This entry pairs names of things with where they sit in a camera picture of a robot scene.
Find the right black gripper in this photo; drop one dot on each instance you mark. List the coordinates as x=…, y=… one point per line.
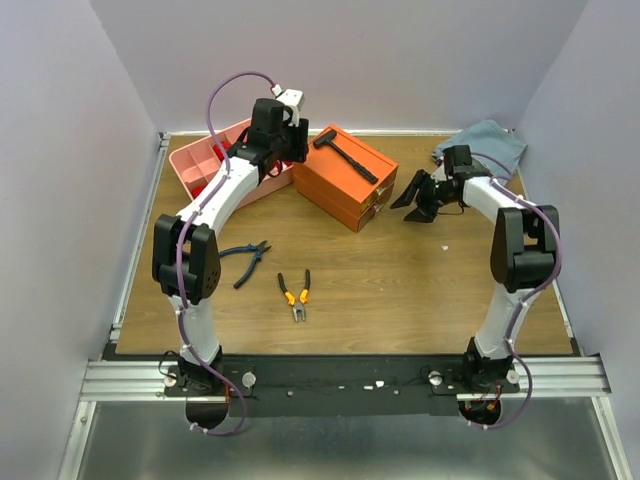
x=428, y=192

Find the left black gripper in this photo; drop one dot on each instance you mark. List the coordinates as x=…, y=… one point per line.
x=300, y=135

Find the black rubber mallet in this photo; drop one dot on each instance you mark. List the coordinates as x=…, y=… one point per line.
x=328, y=140

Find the orange two-drawer box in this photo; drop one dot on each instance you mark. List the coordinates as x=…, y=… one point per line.
x=328, y=181

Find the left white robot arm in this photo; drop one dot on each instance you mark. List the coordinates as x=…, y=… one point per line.
x=186, y=260

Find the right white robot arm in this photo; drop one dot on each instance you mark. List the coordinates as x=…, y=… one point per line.
x=525, y=255

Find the red rolled cloth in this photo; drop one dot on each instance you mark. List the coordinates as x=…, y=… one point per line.
x=221, y=150

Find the blue denim cloth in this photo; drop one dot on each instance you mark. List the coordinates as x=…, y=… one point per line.
x=493, y=146

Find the pink divided organizer tray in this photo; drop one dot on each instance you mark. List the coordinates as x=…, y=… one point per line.
x=196, y=164

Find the red cloth front compartment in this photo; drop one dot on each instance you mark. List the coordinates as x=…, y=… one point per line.
x=197, y=190

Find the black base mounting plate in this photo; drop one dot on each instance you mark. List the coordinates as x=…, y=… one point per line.
x=339, y=385

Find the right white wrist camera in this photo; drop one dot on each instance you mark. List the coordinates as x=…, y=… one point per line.
x=439, y=174

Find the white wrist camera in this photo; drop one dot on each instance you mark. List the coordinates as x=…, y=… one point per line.
x=439, y=174
x=293, y=101

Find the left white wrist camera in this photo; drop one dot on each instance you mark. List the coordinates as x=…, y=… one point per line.
x=293, y=101

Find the orange black handled pliers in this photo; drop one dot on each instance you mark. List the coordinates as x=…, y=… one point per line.
x=296, y=302

